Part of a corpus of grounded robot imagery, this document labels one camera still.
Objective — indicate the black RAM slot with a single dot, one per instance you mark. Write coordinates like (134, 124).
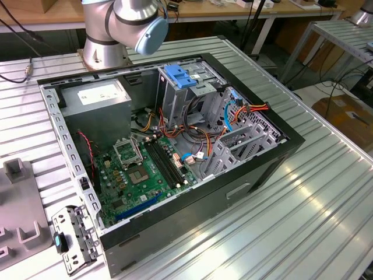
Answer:
(168, 162)
(159, 166)
(171, 161)
(163, 164)

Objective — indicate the small brown desk box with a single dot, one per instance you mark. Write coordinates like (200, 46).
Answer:
(48, 6)

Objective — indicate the grey optical drive cage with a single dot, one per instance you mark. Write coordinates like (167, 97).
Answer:
(172, 99)

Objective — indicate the green motherboard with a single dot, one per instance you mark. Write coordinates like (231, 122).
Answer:
(145, 195)

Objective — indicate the metal card retainer bracket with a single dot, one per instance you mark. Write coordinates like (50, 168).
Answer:
(84, 233)

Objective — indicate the brown cardboard box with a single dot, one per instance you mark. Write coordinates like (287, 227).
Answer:
(344, 116)

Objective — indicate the grey power supply unit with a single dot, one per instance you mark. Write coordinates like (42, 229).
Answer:
(96, 122)

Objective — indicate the wooden desk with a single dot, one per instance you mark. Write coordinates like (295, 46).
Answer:
(279, 10)

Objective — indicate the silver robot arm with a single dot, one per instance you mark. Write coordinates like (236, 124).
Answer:
(99, 49)

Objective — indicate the metal locking lever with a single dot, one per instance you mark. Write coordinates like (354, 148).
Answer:
(137, 148)

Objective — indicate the blue plastic drive latch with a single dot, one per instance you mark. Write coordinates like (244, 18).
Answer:
(179, 77)

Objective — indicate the CPU socket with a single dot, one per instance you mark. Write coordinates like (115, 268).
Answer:
(138, 175)

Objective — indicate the blue expansion slot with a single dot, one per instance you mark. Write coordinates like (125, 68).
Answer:
(137, 208)

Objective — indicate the black open PC case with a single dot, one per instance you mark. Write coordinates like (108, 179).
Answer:
(175, 218)

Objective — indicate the grey parts rack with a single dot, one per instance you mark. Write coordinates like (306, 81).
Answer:
(20, 204)

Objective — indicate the grey metal disk bay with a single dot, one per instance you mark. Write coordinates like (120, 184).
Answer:
(224, 154)

